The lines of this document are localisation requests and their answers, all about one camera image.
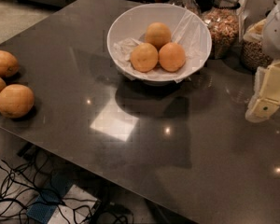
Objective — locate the round glass jar of grains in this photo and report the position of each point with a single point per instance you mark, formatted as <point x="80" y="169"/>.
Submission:
<point x="252" y="56"/>

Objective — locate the glass jar of nuts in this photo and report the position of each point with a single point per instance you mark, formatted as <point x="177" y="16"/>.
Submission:
<point x="223" y="24"/>

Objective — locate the white bowl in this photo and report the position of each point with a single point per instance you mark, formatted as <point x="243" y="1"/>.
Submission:
<point x="137" y="19"/>

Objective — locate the blue pad on floor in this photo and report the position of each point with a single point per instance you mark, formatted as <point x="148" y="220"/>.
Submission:
<point x="49" y="198"/>

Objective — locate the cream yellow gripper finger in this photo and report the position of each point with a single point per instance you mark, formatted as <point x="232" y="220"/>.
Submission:
<point x="266" y="99"/>

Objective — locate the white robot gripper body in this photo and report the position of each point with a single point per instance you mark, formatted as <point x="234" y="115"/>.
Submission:
<point x="277" y="34"/>

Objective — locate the white paper bowl liner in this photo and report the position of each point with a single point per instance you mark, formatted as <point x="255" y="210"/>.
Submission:
<point x="189" y="31"/>

